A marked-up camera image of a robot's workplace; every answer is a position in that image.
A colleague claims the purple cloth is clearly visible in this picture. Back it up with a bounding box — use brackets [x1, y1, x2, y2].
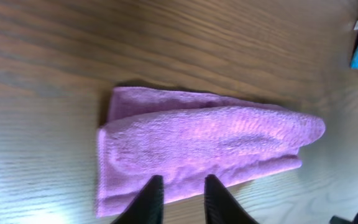
[96, 86, 326, 217]

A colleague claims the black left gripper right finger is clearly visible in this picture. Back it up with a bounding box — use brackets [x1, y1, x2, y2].
[204, 174, 258, 224]

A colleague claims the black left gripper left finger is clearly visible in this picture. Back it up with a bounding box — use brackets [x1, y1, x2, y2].
[111, 175, 164, 224]

